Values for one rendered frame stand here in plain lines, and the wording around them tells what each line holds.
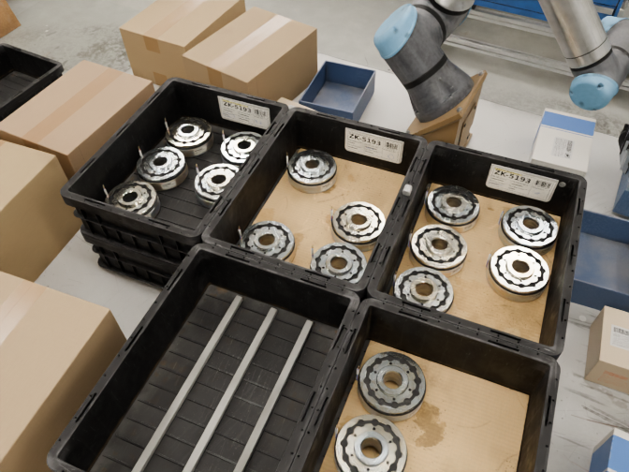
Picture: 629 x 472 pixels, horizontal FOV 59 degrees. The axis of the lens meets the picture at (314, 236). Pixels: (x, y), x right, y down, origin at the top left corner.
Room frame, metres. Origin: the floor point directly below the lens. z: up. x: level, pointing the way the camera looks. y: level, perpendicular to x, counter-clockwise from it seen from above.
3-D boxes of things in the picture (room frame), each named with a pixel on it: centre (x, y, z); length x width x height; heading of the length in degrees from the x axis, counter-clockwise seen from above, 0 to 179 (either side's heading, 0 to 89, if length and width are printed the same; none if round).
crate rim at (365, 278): (0.73, -0.02, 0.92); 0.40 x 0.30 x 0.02; 156
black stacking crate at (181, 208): (0.85, 0.26, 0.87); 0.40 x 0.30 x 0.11; 156
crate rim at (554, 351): (0.61, -0.29, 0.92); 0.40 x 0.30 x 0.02; 156
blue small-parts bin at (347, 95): (1.27, -0.08, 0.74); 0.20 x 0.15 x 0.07; 158
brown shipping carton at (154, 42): (1.51, 0.35, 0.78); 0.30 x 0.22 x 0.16; 152
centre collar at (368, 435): (0.27, -0.07, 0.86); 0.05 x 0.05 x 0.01
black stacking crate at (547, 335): (0.61, -0.29, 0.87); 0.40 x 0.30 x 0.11; 156
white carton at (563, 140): (1.01, -0.60, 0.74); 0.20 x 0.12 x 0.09; 155
